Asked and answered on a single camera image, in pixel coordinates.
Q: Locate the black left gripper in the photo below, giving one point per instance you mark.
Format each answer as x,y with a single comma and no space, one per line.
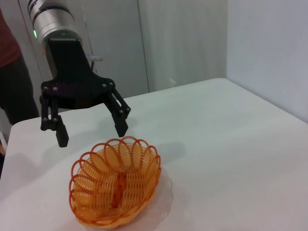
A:
72,81

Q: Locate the orange woven plastic basket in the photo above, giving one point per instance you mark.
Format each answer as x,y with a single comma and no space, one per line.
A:
121,183

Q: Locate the person in red shirt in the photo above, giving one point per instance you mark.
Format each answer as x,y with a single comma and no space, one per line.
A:
12,79

